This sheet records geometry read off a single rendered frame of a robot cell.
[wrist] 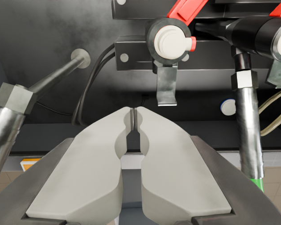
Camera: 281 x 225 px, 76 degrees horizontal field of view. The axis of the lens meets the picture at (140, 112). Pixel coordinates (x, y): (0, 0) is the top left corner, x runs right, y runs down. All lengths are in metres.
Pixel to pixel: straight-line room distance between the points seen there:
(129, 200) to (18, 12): 0.62
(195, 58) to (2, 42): 0.38
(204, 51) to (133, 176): 0.63
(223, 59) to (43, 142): 0.37
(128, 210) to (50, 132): 0.42
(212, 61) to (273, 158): 0.26
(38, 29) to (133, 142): 0.29
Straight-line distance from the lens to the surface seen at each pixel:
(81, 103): 0.23
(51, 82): 0.26
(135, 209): 0.74
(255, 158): 0.19
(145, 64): 0.25
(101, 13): 0.40
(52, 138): 0.45
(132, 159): 0.37
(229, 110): 0.47
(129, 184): 0.77
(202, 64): 0.26
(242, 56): 0.20
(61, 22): 0.42
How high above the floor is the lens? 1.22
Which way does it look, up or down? 62 degrees down
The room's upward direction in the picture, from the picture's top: 178 degrees clockwise
